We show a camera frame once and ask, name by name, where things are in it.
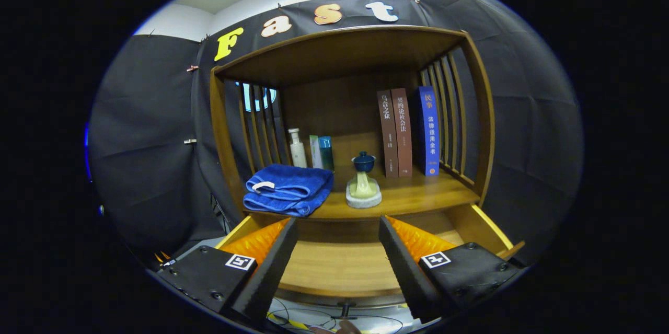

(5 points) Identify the wooden drawer with dark knob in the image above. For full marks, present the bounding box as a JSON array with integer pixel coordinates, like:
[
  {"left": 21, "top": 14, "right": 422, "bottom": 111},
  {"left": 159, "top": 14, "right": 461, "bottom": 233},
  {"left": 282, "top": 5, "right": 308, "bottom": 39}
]
[{"left": 214, "top": 203, "right": 526, "bottom": 320}]

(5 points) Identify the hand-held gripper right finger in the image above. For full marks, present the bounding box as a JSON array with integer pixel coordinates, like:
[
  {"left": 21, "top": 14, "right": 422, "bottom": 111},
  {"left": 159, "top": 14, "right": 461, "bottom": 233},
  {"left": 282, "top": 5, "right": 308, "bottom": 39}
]
[{"left": 378, "top": 215, "right": 523, "bottom": 323}]

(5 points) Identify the blue folded towel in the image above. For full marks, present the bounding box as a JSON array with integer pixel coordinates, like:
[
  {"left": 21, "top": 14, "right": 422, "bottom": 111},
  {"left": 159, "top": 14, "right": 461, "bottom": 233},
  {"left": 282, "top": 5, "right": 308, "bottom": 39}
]
[{"left": 243, "top": 164, "right": 335, "bottom": 217}]

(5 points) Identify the teal bottle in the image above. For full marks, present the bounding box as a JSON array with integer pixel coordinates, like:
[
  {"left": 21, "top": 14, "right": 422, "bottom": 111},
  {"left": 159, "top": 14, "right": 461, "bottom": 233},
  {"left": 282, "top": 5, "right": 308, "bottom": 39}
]
[{"left": 318, "top": 136, "right": 335, "bottom": 171}]

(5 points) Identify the reddish brown book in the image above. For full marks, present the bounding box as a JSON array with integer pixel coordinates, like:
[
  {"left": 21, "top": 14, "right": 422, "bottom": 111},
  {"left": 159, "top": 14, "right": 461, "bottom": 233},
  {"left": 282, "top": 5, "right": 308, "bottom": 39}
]
[{"left": 390, "top": 88, "right": 413, "bottom": 178}]

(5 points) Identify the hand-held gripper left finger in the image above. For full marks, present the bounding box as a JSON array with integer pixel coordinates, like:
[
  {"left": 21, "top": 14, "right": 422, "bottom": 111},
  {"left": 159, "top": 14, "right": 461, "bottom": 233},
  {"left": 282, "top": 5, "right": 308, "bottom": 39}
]
[{"left": 157, "top": 217, "right": 298, "bottom": 324}]

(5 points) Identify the wooden countertop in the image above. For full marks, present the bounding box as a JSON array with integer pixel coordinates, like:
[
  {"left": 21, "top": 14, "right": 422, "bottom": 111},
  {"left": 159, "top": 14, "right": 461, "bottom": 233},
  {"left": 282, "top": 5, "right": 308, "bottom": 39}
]
[{"left": 243, "top": 164, "right": 480, "bottom": 221}]

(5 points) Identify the yellow and black floor tape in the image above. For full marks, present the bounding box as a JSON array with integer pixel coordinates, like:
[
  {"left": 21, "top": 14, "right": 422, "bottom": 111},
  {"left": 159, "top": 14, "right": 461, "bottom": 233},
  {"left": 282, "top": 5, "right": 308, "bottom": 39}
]
[{"left": 268, "top": 312, "right": 310, "bottom": 331}]

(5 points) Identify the pale green holder white base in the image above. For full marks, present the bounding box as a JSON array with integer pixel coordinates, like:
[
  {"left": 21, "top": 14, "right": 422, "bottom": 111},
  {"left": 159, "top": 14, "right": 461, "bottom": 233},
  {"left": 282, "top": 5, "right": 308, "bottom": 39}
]
[{"left": 345, "top": 169, "right": 383, "bottom": 209}]

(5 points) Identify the blue book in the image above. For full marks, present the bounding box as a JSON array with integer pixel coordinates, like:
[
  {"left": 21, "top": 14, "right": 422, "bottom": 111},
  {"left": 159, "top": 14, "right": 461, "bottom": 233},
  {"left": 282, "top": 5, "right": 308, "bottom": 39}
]
[{"left": 417, "top": 86, "right": 441, "bottom": 177}]

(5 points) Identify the wooden cabinet with slatted sides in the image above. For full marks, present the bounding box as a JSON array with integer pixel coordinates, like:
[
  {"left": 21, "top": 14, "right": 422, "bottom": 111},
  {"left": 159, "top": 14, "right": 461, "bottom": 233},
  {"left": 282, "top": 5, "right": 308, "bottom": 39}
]
[{"left": 209, "top": 25, "right": 496, "bottom": 243}]

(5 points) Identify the blue lidded teacup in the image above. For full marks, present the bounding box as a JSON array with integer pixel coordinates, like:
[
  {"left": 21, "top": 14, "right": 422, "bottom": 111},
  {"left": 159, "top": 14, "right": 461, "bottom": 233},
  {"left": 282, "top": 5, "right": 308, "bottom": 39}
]
[{"left": 352, "top": 151, "right": 376, "bottom": 173}]

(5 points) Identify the white and green box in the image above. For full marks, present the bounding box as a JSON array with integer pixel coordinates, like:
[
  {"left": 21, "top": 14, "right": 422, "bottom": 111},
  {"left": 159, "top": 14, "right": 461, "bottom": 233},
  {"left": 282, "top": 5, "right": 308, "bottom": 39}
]
[{"left": 309, "top": 135, "right": 323, "bottom": 169}]

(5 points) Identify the black backdrop cloth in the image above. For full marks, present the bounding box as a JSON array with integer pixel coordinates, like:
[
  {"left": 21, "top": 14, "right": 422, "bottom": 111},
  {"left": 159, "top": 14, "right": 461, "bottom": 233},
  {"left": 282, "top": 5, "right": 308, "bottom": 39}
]
[{"left": 88, "top": 0, "right": 584, "bottom": 267}]

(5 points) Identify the white pump bottle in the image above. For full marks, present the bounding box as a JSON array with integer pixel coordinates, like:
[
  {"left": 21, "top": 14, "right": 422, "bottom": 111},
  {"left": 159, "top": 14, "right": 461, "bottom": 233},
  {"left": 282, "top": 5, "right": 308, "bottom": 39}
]
[{"left": 288, "top": 128, "right": 308, "bottom": 168}]

